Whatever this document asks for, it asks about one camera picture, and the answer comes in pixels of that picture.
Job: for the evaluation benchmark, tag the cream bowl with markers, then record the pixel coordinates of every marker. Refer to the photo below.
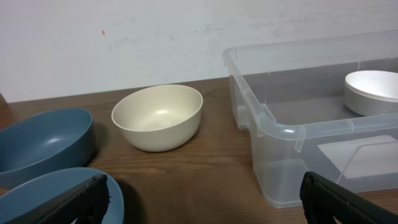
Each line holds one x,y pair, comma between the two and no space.
159,118

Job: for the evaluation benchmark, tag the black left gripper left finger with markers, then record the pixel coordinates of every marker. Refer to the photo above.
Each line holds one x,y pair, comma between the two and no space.
85,203

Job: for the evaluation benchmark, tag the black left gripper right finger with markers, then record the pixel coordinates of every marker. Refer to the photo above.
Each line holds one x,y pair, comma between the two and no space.
327,202

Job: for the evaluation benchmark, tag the dark blue bowl upper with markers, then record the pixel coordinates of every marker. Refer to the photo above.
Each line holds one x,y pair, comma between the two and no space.
44,143

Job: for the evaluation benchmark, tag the dark blue bowl lower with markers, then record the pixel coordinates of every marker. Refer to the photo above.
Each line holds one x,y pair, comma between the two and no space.
41,189

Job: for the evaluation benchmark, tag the dark blue bowl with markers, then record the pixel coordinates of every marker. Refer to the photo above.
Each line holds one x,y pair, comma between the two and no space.
44,143
41,189

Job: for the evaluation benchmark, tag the white label in container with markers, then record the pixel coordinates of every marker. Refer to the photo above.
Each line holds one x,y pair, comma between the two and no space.
363,157

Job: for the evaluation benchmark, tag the grey small bowl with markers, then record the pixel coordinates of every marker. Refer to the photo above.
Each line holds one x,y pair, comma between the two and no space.
366,106

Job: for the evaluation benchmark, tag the clear plastic storage container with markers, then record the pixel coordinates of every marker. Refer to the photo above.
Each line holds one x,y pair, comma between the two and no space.
290,97

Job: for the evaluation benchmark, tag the white small bowl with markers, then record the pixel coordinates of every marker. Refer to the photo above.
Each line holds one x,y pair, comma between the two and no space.
375,84

